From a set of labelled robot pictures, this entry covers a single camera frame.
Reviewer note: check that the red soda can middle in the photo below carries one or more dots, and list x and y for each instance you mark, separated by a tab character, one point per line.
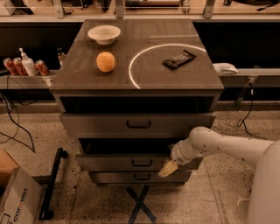
19	66

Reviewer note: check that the cardboard box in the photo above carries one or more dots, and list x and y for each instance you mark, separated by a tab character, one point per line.
20	193

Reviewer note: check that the grey drawer cabinet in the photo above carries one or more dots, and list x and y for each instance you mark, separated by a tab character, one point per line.
140	83

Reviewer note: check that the white bowl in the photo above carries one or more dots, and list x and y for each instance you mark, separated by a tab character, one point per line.
104	34

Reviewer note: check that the red soda can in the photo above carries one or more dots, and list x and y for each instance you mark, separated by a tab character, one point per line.
42	67
10	66
19	66

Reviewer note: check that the red soda can right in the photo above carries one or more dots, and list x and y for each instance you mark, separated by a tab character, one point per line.
42	67

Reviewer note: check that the black metal bar stand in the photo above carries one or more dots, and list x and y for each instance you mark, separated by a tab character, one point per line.
45	213

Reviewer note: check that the white pump bottle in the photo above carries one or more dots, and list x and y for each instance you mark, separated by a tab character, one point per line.
28	64

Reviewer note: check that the orange fruit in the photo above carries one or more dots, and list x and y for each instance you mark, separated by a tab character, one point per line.
106	62

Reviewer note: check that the grey drawer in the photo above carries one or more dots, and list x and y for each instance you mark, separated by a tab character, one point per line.
134	125
132	177
125	155

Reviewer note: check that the white folded cloth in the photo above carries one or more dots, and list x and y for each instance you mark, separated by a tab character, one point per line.
225	68

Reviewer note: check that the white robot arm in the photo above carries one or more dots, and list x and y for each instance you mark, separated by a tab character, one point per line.
264	155

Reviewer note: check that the black snack packet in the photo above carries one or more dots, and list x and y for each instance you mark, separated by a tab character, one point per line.
179	59

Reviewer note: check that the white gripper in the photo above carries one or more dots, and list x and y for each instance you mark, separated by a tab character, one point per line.
177	153

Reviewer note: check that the red soda can left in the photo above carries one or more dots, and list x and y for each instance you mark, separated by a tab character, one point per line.
10	66

